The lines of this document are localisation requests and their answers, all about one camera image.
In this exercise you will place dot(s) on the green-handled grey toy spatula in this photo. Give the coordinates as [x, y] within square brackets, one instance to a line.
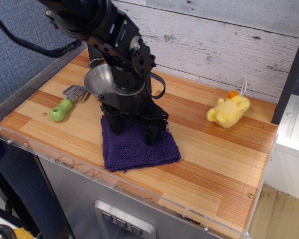
[58, 113]

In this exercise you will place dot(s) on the black vertical post right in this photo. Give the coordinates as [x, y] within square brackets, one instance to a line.
[287, 90]

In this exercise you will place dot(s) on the yellow object bottom left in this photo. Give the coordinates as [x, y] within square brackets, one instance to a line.
[22, 233]

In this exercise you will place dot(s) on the stainless steel two-handled bowl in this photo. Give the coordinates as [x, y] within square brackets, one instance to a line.
[99, 79]

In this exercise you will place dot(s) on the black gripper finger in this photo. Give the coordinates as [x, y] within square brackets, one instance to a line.
[151, 134]
[116, 123]

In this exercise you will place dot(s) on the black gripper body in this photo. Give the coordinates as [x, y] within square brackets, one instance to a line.
[137, 106]

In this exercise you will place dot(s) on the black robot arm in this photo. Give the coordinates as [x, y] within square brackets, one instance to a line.
[101, 25]

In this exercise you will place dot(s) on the black vertical post left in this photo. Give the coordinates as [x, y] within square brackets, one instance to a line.
[95, 57]

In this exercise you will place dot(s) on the white appliance with metal top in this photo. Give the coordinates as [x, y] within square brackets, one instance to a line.
[282, 172]

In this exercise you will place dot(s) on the yellow plush duck toy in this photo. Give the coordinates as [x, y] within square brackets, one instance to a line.
[229, 111]

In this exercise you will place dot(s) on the silver button control panel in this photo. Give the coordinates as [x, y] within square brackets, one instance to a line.
[118, 224]

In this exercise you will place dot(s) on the violet terry cloth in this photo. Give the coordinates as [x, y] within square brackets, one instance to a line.
[129, 150]

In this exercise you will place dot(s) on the clear acrylic front guard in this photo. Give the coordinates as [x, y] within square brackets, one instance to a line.
[214, 187]

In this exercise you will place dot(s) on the black vertical post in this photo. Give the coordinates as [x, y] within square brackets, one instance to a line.
[287, 90]
[95, 57]

